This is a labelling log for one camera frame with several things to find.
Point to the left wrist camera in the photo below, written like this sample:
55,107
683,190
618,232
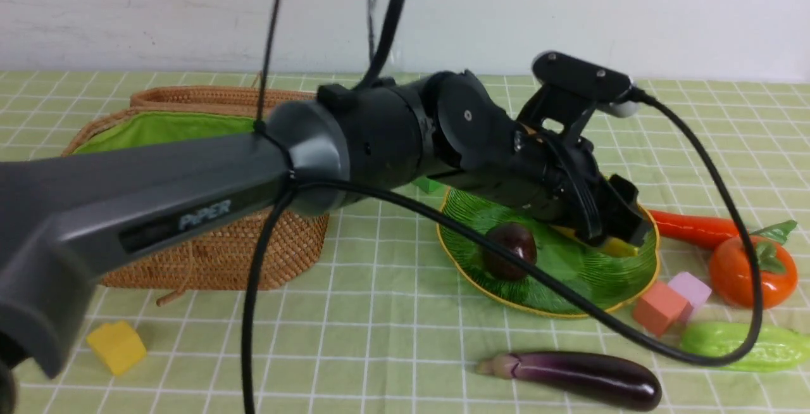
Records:
582,81

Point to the orange red carrot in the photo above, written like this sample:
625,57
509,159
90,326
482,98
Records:
708,232

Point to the yellow foam block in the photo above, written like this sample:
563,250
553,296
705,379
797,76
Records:
117,345

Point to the orange persimmon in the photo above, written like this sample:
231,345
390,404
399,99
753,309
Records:
731,274

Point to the green checkered tablecloth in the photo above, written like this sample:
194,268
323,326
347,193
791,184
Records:
383,323

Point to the green foam cube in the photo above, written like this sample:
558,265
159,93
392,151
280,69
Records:
428,186

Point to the purple eggplant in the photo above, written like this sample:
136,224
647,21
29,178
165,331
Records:
607,379

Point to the woven wicker basket green lining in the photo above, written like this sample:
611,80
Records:
218,260

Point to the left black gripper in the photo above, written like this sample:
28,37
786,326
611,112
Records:
506,165

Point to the lilac foam cube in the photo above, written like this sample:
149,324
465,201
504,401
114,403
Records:
695,291

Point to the salmon pink foam cube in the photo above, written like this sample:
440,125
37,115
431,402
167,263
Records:
660,307

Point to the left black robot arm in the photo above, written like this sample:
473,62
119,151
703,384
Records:
68,221

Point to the yellow banana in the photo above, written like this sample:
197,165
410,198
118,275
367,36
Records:
611,246

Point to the woven wicker basket lid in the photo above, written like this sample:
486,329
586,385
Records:
213,99

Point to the green leaf-shaped glass plate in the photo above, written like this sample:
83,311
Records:
610,282

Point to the dark purple mangosteen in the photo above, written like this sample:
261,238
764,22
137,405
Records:
520,241

